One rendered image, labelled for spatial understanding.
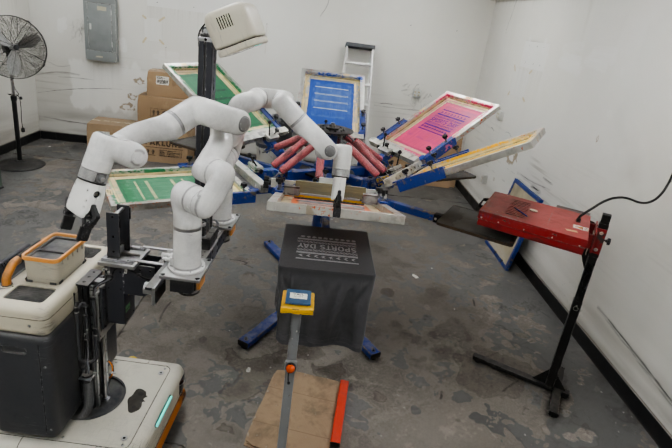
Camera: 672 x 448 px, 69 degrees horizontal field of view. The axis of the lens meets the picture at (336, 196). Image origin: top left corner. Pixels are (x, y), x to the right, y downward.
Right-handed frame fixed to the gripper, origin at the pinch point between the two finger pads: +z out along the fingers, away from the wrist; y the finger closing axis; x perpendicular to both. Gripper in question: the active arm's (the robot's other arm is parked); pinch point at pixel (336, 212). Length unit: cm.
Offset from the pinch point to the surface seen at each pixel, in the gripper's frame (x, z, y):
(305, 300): -9.3, 34.1, 16.3
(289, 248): -18.5, 23.5, -30.2
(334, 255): 3.4, 24.2, -27.7
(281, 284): -20.1, 37.2, -14.5
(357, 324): 17, 55, -20
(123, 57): -265, -119, -453
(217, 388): -51, 113, -62
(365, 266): 17.9, 26.3, -19.9
